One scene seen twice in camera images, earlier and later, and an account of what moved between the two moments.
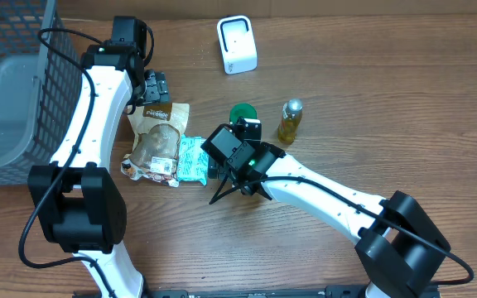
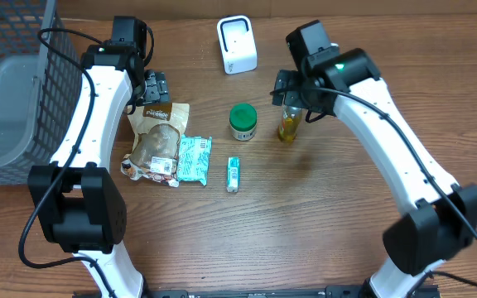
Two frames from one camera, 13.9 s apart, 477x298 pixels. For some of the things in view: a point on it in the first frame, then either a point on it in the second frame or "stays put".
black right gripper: (219, 170) → (292, 98)
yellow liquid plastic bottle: (291, 116) stays put
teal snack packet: (192, 164) stays put
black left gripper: (156, 88) stays put
